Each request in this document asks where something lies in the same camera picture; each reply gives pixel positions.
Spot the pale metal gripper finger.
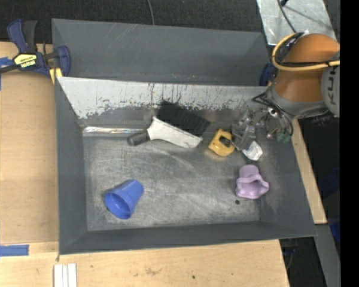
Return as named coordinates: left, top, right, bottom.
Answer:
left=241, top=140, right=263, bottom=161

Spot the grey metal bin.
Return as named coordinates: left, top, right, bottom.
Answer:
left=50, top=18, right=318, bottom=255

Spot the blue plastic cup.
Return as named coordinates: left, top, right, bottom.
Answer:
left=104, top=179, right=145, bottom=220

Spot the white-handled black bristle brush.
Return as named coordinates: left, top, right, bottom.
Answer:
left=126, top=99, right=212, bottom=149

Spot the yellow tape measure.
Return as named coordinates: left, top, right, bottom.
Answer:
left=208, top=128, right=236, bottom=157

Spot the lilac plastic toy cup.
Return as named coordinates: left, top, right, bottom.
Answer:
left=235, top=164, right=270, bottom=200

